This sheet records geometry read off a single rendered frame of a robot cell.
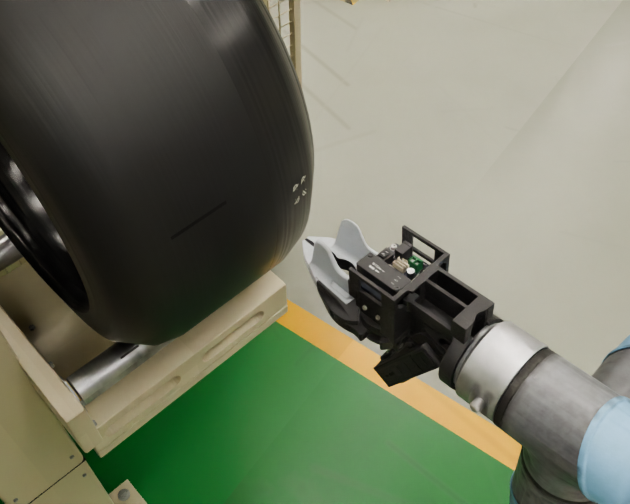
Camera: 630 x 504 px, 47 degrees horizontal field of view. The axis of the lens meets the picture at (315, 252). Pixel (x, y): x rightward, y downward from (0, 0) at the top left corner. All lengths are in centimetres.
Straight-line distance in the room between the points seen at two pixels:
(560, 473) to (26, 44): 55
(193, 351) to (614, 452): 66
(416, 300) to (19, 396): 63
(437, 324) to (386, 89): 224
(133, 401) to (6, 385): 16
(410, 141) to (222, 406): 117
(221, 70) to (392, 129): 195
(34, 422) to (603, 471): 80
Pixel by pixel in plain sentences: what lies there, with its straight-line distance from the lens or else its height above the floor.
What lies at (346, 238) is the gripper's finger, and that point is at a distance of 69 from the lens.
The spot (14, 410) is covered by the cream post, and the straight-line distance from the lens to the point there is 108.
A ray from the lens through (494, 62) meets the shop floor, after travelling 299.
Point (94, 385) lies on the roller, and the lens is 101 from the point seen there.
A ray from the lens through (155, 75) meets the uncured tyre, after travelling 68.
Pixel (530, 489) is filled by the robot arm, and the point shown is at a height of 119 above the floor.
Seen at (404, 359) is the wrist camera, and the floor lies 120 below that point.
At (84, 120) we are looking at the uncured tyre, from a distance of 66.
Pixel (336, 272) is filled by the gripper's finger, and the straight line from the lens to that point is 66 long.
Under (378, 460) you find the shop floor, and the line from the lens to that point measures 191.
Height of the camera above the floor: 177
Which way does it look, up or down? 52 degrees down
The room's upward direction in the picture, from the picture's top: straight up
